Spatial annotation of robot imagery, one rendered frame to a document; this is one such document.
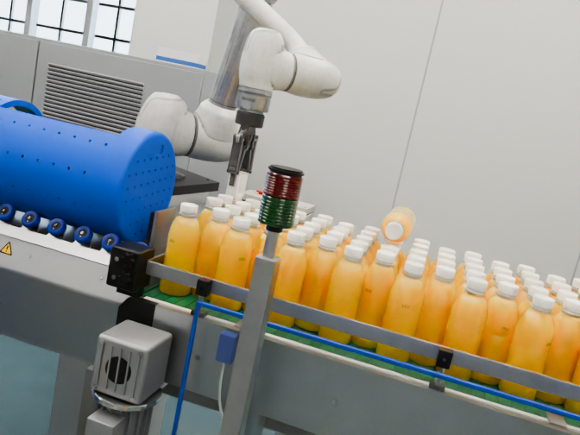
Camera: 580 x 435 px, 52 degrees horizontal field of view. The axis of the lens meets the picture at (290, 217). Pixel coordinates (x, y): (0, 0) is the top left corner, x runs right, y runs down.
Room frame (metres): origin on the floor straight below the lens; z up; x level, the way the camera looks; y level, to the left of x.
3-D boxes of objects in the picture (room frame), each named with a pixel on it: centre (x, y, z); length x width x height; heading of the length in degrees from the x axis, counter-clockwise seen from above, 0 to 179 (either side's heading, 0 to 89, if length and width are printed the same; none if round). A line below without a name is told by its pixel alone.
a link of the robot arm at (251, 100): (1.59, 0.16, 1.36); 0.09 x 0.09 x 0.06
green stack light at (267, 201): (1.02, 0.02, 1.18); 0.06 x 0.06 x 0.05
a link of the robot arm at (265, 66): (1.60, 0.14, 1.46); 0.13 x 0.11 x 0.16; 120
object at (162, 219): (1.46, 0.31, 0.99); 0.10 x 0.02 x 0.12; 167
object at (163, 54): (3.34, 0.75, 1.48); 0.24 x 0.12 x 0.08; 77
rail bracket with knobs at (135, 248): (1.26, 0.32, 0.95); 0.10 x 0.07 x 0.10; 167
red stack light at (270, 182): (1.02, 0.02, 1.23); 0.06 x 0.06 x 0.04
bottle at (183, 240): (1.31, 0.22, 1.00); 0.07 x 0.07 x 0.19
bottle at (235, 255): (1.28, 0.10, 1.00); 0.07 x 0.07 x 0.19
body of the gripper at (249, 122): (1.59, 0.16, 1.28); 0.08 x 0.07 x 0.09; 167
